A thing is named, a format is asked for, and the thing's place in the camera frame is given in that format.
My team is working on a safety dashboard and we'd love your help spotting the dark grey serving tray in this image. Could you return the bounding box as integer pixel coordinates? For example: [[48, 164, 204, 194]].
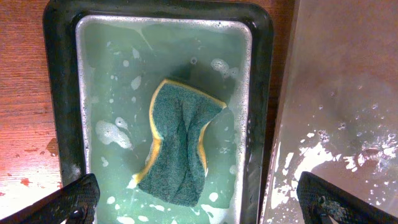
[[260, 0, 397, 223]]

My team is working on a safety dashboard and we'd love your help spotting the green yellow scrub sponge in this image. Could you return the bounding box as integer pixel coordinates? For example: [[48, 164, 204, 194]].
[[129, 79, 226, 207]]

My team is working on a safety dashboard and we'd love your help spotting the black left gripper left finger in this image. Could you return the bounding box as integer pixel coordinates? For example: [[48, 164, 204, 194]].
[[1, 174, 100, 224]]

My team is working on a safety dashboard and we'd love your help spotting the green rectangular tray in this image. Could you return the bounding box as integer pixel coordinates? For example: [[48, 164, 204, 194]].
[[43, 1, 273, 223]]

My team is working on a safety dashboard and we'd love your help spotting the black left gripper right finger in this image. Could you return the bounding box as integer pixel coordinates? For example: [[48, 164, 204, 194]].
[[297, 172, 397, 224]]

